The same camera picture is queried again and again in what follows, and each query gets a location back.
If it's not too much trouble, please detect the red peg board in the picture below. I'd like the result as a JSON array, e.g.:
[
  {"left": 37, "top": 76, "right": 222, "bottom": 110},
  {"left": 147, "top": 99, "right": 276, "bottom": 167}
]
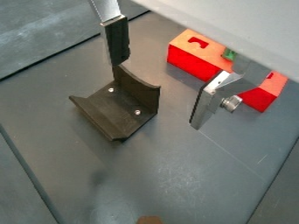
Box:
[{"left": 167, "top": 29, "right": 288, "bottom": 112}]

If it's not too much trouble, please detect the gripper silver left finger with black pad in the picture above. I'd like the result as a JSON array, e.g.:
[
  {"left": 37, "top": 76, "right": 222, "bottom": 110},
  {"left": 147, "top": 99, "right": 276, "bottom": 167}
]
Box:
[{"left": 89, "top": 0, "right": 131, "bottom": 67}]

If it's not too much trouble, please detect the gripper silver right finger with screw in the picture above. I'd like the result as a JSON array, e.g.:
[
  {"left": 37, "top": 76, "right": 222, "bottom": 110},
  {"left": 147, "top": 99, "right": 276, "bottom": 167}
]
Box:
[{"left": 190, "top": 55, "right": 271, "bottom": 130}]

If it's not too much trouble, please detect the green triangular peg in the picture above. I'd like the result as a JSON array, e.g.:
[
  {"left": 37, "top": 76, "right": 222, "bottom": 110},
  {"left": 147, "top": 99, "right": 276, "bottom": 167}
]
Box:
[{"left": 222, "top": 48, "right": 237, "bottom": 60}]

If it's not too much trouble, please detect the black plastic cradle holder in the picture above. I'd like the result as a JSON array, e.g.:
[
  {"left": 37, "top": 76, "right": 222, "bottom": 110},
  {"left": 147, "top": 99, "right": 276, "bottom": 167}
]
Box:
[{"left": 70, "top": 65, "right": 161, "bottom": 141}]

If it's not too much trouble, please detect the brown hexagon peg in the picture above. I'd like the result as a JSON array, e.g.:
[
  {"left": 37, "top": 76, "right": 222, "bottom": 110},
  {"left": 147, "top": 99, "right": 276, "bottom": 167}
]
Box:
[{"left": 137, "top": 216, "right": 163, "bottom": 224}]

